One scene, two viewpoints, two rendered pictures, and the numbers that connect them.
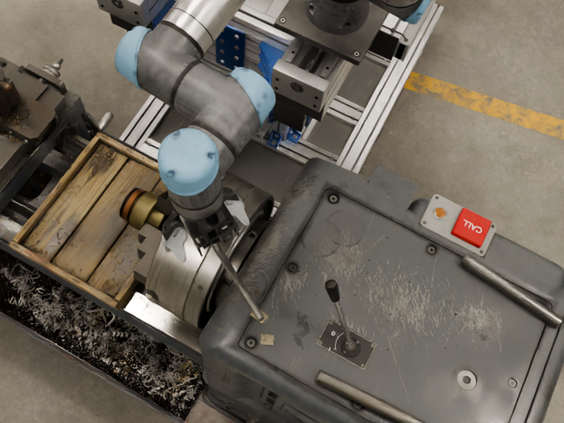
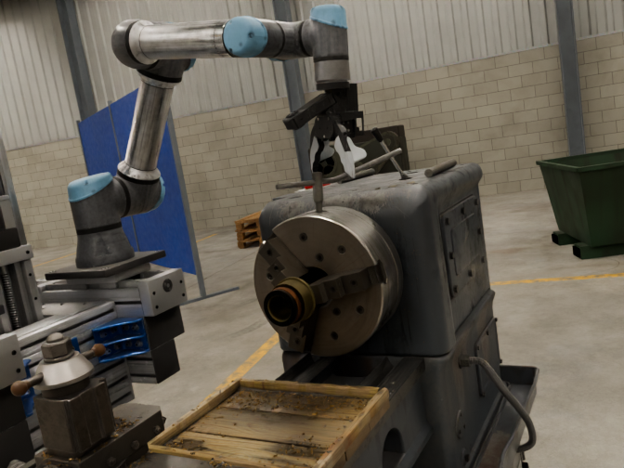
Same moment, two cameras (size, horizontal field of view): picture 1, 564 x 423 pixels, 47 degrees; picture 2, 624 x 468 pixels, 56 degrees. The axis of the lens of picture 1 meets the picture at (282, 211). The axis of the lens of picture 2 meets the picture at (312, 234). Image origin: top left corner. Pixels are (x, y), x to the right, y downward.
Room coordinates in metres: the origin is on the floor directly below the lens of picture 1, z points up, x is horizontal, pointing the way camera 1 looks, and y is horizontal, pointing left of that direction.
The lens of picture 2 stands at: (0.23, 1.40, 1.38)
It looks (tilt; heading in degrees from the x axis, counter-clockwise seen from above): 8 degrees down; 281
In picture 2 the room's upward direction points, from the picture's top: 9 degrees counter-clockwise
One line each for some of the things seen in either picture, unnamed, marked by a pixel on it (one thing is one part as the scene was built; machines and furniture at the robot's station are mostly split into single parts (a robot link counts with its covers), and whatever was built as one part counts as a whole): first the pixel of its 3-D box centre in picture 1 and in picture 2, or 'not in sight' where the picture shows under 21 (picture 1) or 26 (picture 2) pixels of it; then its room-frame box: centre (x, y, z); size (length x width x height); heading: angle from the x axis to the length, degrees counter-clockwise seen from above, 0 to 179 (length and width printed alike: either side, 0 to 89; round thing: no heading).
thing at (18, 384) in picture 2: not in sight; (27, 383); (0.76, 0.75, 1.13); 0.04 x 0.02 x 0.02; 71
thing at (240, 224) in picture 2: not in sight; (273, 226); (2.58, -7.79, 0.22); 1.25 x 0.86 x 0.44; 84
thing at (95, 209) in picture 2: not in sight; (95, 200); (1.07, -0.05, 1.33); 0.13 x 0.12 x 0.14; 66
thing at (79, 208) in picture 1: (107, 217); (269, 425); (0.56, 0.42, 0.89); 0.36 x 0.30 x 0.04; 161
